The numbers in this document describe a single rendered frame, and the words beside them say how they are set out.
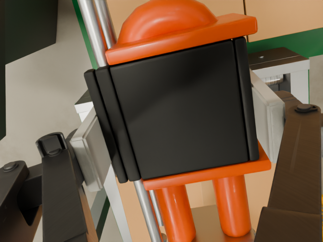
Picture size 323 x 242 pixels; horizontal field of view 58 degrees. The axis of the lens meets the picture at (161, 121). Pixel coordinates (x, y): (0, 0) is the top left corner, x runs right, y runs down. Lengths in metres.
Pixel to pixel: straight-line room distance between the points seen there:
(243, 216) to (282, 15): 0.79
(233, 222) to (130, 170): 0.08
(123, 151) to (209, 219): 0.10
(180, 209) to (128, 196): 0.43
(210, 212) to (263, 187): 0.40
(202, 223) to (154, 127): 0.10
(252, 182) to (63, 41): 1.18
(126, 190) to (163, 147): 0.46
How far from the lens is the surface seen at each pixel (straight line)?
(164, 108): 0.15
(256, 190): 0.64
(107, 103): 0.15
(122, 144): 0.16
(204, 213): 0.24
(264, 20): 0.94
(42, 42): 1.40
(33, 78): 1.65
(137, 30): 0.16
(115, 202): 1.11
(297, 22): 0.97
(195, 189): 0.61
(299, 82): 0.95
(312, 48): 1.61
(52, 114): 1.68
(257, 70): 0.89
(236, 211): 0.21
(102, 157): 0.16
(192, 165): 0.17
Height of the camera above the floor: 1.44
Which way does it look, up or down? 66 degrees down
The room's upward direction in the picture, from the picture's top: 176 degrees counter-clockwise
